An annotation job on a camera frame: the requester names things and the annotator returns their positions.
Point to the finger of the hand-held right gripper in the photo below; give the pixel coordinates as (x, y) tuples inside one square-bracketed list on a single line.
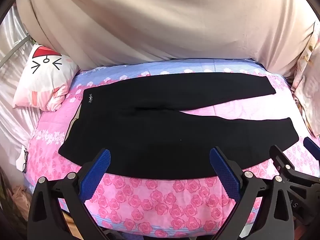
[(287, 166), (312, 147)]

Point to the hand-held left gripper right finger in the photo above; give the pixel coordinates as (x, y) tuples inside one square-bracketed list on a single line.
[(225, 175)]

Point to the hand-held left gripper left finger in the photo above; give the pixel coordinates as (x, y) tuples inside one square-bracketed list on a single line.
[(96, 175)]

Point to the black pants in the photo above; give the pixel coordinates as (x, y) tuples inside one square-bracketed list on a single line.
[(150, 142)]

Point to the cream floral cloth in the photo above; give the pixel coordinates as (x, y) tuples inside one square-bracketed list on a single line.
[(307, 92)]

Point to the pink rose print bedsheet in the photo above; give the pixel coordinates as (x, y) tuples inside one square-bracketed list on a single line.
[(162, 200)]

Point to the pink cloth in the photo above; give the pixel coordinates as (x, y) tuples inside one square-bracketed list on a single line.
[(17, 196)]

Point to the white satin curtain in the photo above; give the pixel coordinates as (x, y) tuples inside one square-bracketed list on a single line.
[(12, 120)]

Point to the white cat face pillow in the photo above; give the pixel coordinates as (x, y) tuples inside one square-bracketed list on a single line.
[(45, 80)]

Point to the grey metal bar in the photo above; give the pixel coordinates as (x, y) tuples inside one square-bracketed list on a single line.
[(15, 50)]

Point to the beige curtain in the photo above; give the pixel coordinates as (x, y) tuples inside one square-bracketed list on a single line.
[(150, 25)]

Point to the black frame glasses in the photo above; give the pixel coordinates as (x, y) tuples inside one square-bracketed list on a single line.
[(24, 166)]

